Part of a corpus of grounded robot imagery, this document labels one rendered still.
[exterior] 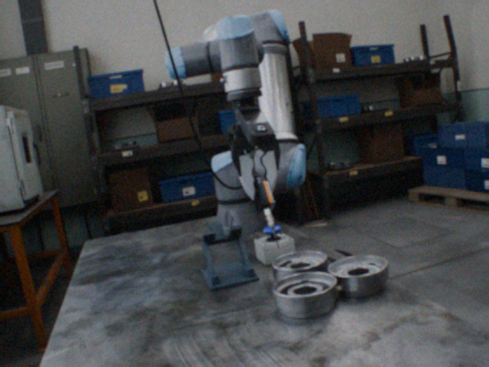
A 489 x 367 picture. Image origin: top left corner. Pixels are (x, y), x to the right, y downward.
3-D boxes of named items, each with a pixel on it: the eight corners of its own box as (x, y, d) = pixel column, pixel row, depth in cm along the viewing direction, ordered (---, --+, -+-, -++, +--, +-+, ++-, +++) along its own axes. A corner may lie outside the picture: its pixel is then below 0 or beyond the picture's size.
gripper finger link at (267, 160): (275, 190, 97) (265, 148, 96) (284, 193, 91) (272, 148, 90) (261, 194, 96) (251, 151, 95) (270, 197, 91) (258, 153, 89)
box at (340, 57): (359, 66, 458) (354, 31, 453) (311, 70, 439) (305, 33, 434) (339, 72, 497) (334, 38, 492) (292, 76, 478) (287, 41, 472)
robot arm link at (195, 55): (205, 20, 139) (157, 44, 96) (239, 13, 137) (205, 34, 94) (213, 54, 144) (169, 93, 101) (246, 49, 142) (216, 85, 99)
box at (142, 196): (161, 205, 417) (154, 165, 412) (110, 215, 401) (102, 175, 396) (154, 200, 455) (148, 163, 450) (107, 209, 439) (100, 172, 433)
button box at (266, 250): (297, 259, 99) (294, 237, 98) (265, 266, 97) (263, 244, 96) (284, 250, 106) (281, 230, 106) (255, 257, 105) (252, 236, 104)
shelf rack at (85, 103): (306, 225, 449) (277, 22, 420) (110, 266, 402) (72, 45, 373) (285, 216, 503) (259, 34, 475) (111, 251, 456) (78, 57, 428)
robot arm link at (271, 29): (260, 193, 136) (242, 24, 141) (310, 187, 133) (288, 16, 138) (251, 191, 124) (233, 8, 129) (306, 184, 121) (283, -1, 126)
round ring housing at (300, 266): (340, 278, 83) (338, 257, 82) (292, 295, 79) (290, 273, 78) (309, 266, 92) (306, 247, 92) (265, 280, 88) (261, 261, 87)
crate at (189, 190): (211, 190, 467) (208, 169, 464) (216, 195, 430) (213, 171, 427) (161, 198, 457) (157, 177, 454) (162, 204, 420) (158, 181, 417)
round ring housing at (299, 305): (340, 316, 67) (338, 292, 67) (272, 323, 69) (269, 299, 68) (336, 290, 77) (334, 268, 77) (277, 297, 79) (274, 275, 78)
